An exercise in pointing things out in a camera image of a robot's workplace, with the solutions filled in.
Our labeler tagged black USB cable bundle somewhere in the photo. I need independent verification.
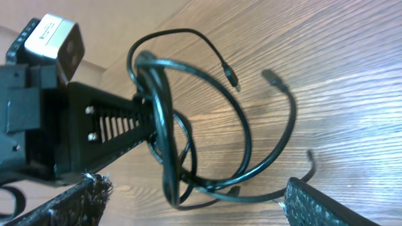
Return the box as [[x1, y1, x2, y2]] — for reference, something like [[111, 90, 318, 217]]
[[126, 28, 317, 211]]

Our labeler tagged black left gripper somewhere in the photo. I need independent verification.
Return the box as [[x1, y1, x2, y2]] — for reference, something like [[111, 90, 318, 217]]
[[1, 18, 156, 184]]

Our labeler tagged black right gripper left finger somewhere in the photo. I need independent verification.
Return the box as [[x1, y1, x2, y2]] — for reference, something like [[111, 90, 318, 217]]
[[1, 173, 113, 226]]

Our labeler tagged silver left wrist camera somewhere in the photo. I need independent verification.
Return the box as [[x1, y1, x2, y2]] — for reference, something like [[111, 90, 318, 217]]
[[24, 14, 85, 83]]

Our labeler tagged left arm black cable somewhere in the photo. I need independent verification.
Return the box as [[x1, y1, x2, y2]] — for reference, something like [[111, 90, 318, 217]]
[[0, 185, 27, 222]]

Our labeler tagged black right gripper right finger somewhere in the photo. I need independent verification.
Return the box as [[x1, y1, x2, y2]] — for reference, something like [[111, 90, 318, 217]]
[[284, 177, 379, 226]]

